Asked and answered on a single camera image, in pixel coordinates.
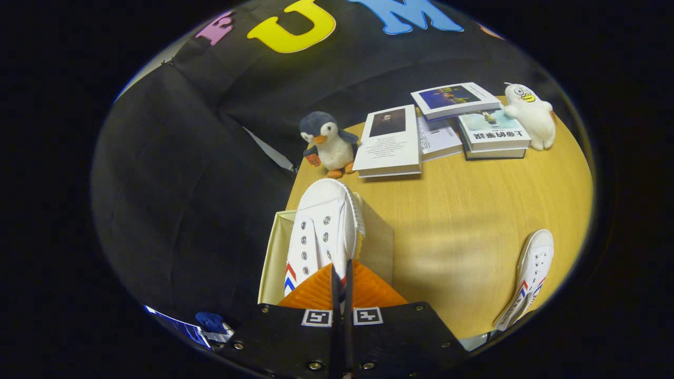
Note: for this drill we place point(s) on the blue and white flat object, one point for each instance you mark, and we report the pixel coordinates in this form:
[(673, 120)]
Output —
[(176, 327)]

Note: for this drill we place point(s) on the penguin plush toy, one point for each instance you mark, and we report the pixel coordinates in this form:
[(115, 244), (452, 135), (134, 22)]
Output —
[(331, 150)]

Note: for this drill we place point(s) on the portrait cover book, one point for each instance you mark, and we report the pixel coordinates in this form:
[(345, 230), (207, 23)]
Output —
[(389, 150)]

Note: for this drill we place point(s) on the pale teal cover book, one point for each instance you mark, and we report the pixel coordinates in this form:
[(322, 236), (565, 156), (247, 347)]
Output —
[(495, 134)]

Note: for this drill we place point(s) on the beige fabric storage box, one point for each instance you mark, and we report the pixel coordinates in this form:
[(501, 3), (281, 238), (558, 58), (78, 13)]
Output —
[(271, 263)]

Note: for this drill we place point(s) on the white duck plush toy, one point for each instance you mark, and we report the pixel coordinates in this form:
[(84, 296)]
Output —
[(534, 118)]

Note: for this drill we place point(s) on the white canvas shoe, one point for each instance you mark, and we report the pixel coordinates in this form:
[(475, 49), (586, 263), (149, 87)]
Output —
[(534, 258), (321, 210)]

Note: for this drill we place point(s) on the black backdrop cloth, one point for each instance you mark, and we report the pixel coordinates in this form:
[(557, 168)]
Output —
[(184, 184)]

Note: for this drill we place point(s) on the blue picture cover book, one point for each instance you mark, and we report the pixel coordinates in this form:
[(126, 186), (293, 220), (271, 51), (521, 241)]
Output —
[(453, 100)]

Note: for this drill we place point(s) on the small blue object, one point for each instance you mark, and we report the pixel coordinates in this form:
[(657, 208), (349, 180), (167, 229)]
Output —
[(210, 321)]

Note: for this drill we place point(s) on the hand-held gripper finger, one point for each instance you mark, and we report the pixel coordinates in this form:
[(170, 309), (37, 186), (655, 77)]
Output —
[(348, 295), (336, 295)]

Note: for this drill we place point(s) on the thick grey book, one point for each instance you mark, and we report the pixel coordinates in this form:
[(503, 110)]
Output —
[(495, 155)]

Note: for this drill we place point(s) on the white printed booklet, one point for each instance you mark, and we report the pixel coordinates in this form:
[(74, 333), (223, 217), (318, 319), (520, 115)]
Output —
[(439, 139)]

